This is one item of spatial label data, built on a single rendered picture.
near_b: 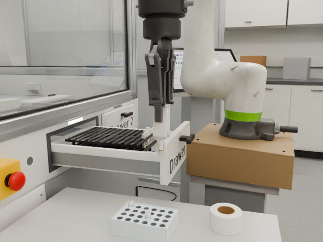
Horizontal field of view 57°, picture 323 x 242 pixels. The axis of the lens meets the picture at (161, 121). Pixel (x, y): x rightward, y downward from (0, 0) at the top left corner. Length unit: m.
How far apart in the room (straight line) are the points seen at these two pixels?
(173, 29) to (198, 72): 0.46
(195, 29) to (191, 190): 1.15
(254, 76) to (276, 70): 3.41
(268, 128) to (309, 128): 2.74
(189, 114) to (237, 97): 0.80
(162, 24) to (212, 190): 0.66
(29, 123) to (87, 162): 0.18
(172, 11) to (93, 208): 0.50
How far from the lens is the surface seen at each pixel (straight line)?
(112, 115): 1.17
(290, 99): 3.74
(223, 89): 1.01
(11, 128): 0.77
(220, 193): 1.06
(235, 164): 0.93
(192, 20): 1.02
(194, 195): 1.93
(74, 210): 0.80
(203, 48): 1.02
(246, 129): 1.02
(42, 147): 0.85
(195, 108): 1.76
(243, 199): 1.06
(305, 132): 3.79
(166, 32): 0.57
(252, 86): 1.00
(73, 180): 1.00
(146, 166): 0.77
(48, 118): 0.87
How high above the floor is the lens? 1.12
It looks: 11 degrees down
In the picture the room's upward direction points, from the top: straight up
